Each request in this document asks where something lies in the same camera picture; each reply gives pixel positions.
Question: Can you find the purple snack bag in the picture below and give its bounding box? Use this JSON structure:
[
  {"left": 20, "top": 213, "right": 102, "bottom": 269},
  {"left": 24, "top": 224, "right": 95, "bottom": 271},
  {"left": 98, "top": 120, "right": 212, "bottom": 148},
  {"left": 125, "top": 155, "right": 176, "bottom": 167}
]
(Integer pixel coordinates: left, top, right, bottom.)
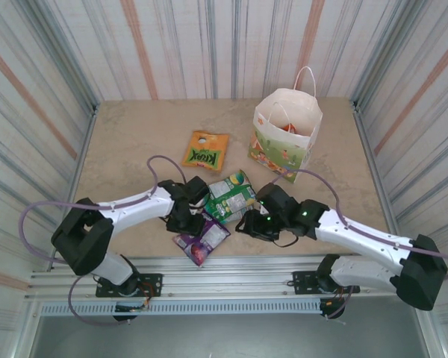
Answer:
[{"left": 171, "top": 218, "right": 231, "bottom": 267}]

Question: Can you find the orange green Krax snack bag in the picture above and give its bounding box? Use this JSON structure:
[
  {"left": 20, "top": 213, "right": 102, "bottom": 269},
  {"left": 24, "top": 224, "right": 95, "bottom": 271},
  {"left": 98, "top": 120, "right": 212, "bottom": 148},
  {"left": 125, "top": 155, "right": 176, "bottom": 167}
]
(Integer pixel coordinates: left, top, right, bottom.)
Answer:
[{"left": 181, "top": 129, "right": 230, "bottom": 173}]

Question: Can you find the white printed paper bag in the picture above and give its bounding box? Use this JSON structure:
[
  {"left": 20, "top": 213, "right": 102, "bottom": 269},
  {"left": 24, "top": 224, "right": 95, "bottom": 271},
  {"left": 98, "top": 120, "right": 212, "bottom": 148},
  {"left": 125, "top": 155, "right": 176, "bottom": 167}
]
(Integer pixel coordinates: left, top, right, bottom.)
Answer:
[{"left": 247, "top": 66, "right": 324, "bottom": 185}]

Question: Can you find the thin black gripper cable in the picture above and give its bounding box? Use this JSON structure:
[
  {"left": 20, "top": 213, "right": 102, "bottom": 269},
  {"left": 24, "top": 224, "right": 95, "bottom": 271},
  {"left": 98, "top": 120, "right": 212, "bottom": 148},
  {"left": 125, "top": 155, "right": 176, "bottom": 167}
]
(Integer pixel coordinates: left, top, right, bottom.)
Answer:
[{"left": 274, "top": 229, "right": 299, "bottom": 250}]

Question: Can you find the aluminium rail frame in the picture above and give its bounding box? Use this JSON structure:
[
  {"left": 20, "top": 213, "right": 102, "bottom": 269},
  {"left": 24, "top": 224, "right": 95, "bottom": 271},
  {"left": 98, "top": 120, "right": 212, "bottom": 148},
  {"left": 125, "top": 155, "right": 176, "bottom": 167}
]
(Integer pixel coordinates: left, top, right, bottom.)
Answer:
[{"left": 24, "top": 255, "right": 433, "bottom": 304}]

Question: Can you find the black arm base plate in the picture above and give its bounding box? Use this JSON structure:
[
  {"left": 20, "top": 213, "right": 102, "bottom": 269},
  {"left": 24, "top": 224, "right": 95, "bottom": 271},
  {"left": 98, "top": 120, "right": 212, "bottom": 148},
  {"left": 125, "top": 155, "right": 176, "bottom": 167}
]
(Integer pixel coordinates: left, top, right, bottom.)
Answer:
[
  {"left": 95, "top": 273, "right": 164, "bottom": 298},
  {"left": 290, "top": 270, "right": 361, "bottom": 296}
]

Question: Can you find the slotted grey cable duct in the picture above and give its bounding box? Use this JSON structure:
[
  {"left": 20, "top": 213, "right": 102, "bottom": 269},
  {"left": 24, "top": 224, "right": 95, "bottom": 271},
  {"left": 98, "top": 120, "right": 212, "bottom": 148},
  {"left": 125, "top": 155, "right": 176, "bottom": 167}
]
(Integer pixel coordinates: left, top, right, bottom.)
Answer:
[{"left": 39, "top": 300, "right": 323, "bottom": 317}]

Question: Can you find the metal table edge rail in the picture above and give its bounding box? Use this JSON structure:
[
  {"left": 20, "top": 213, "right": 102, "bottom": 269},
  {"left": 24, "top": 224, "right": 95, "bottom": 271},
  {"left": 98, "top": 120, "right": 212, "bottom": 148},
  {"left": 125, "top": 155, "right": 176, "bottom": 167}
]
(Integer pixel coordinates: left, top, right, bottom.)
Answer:
[
  {"left": 67, "top": 105, "right": 99, "bottom": 198},
  {"left": 352, "top": 99, "right": 401, "bottom": 234}
]

